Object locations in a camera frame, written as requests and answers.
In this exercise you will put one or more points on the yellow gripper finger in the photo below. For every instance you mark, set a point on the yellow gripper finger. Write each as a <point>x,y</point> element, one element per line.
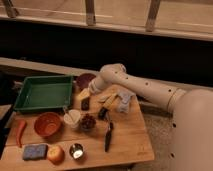
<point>85,93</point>

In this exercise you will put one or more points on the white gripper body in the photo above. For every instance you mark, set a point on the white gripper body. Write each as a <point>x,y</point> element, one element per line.
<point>97,85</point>

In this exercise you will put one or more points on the dark eraser block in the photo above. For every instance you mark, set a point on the dark eraser block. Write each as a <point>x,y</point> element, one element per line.
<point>85,103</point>

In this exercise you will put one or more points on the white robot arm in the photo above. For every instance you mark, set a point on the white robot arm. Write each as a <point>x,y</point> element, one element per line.
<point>192,141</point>

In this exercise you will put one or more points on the small bowl of red berries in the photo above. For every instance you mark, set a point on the small bowl of red berries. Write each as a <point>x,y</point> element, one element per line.
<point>88,122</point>

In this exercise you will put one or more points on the orange bowl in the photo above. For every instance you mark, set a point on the orange bowl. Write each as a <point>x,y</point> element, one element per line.
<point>47,124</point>

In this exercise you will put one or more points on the beige wooden spoon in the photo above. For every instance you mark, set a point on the beige wooden spoon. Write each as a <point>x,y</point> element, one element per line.
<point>104,98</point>

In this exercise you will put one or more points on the black brush tool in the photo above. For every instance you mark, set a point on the black brush tool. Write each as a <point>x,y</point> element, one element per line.
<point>103,113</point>

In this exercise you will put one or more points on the white cup with spoon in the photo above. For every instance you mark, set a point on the white cup with spoon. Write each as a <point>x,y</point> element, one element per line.
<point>72,117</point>

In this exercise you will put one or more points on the grey cloth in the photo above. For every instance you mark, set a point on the grey cloth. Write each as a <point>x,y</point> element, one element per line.
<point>125,97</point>

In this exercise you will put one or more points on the green plastic tray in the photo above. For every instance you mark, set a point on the green plastic tray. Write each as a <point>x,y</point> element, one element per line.
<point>44,93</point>

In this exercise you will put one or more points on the small metal cup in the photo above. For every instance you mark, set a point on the small metal cup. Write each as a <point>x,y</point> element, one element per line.
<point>76,151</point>

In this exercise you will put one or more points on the red yellow apple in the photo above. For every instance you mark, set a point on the red yellow apple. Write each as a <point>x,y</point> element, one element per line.
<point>55,154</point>

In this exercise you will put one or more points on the orange carrot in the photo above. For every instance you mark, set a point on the orange carrot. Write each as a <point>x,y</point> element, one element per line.
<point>19,132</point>

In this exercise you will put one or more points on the blue sponge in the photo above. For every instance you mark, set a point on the blue sponge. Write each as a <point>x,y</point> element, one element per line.
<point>35,152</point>

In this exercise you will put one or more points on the black handled knife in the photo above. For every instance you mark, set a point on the black handled knife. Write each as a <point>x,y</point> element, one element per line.
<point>108,136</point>

